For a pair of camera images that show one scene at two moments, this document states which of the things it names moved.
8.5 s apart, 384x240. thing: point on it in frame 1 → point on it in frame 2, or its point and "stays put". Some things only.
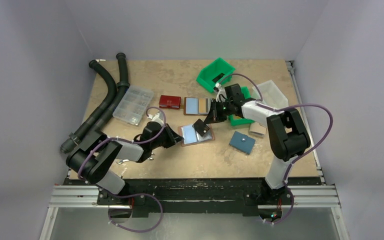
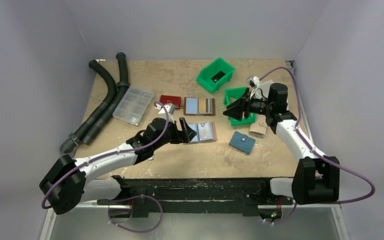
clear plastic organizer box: [133, 104] stays put
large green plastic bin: [218, 71] stays put
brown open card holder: [196, 106] stays put
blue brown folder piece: [191, 136] stays put
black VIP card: [201, 127] → [218, 76]
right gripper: [217, 110] → [247, 107]
